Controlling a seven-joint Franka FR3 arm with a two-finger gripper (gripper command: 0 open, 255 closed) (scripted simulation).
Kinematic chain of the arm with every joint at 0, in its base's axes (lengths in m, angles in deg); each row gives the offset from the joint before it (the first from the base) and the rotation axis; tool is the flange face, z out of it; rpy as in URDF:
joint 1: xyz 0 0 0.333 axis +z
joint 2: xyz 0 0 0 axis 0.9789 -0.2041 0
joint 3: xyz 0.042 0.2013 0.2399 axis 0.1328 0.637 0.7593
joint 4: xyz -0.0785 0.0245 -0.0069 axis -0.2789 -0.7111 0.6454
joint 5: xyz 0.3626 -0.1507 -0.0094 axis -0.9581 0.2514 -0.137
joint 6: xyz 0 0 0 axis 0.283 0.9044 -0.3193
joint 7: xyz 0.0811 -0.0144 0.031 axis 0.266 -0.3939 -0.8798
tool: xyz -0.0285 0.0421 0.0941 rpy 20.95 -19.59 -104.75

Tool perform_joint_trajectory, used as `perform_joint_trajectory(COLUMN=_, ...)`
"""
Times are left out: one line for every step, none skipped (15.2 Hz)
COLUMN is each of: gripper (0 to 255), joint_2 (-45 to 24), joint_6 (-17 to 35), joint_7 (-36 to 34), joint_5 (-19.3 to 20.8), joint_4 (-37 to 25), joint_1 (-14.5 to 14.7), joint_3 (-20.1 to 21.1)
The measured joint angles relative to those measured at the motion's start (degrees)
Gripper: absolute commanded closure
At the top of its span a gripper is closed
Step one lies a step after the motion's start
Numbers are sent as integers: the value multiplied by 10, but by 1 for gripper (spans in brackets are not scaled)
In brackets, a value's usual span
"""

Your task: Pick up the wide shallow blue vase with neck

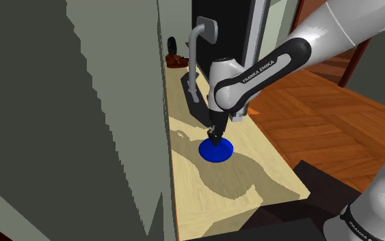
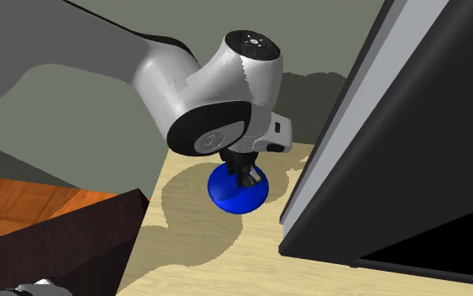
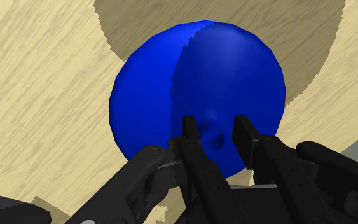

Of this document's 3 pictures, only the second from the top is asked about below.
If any blue bowl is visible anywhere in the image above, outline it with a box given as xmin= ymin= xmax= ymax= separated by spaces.
xmin=207 ymin=162 xmax=271 ymax=216

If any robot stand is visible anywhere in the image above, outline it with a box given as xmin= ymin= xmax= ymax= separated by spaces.
xmin=0 ymin=188 xmax=151 ymax=296

